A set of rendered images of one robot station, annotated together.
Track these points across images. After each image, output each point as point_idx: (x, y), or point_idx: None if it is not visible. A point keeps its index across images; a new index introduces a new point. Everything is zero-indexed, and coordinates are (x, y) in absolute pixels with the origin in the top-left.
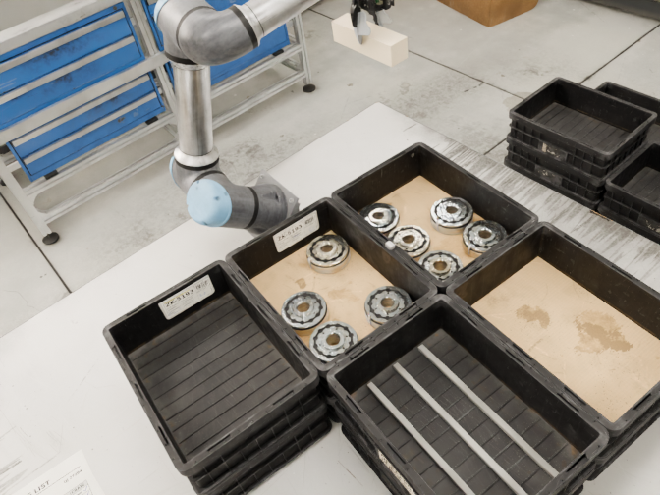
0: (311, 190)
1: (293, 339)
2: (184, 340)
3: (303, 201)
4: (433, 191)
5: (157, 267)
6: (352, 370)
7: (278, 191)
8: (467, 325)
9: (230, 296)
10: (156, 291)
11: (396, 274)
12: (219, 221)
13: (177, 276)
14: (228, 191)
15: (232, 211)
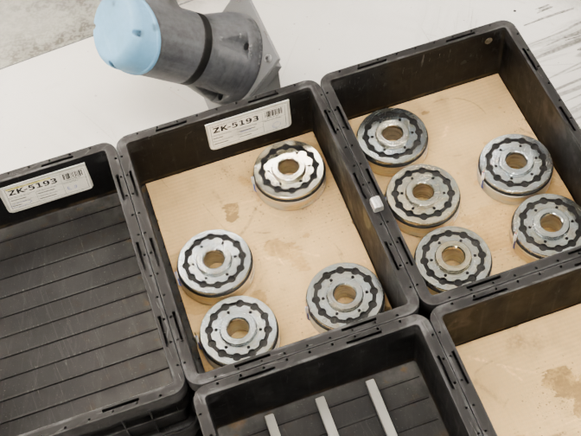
0: (325, 33)
1: (169, 316)
2: (27, 251)
3: (304, 51)
4: (507, 111)
5: (40, 100)
6: (239, 394)
7: (252, 35)
8: (440, 381)
9: (118, 198)
10: (27, 141)
11: (375, 251)
12: (136, 68)
13: (65, 125)
14: (161, 22)
15: (160, 58)
